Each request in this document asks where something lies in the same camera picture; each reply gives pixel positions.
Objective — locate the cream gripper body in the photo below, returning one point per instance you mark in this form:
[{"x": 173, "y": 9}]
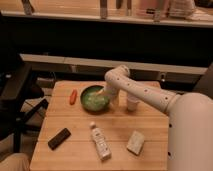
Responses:
[{"x": 113, "y": 94}]

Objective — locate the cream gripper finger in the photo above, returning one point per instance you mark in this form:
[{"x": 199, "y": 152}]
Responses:
[{"x": 101, "y": 92}]

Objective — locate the green ceramic bowl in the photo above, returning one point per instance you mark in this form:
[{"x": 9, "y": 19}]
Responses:
[{"x": 91, "y": 102}]

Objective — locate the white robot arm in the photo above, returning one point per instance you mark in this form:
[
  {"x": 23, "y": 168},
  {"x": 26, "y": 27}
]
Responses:
[{"x": 190, "y": 130}]

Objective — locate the white paper cup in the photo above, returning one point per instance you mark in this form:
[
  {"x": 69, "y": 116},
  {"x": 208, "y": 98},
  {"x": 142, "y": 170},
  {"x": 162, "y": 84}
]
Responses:
[{"x": 132, "y": 102}]

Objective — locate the white plastic bottle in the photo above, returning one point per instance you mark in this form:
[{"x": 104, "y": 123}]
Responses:
[{"x": 98, "y": 138}]

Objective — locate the beige sponge block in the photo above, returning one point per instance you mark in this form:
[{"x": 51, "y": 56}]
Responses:
[{"x": 135, "y": 142}]

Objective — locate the black remote control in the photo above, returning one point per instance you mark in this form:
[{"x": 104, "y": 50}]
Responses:
[{"x": 59, "y": 138}]

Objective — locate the black chair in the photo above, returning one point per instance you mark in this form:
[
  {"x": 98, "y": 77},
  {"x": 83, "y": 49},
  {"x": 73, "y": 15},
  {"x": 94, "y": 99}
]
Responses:
[{"x": 19, "y": 85}]

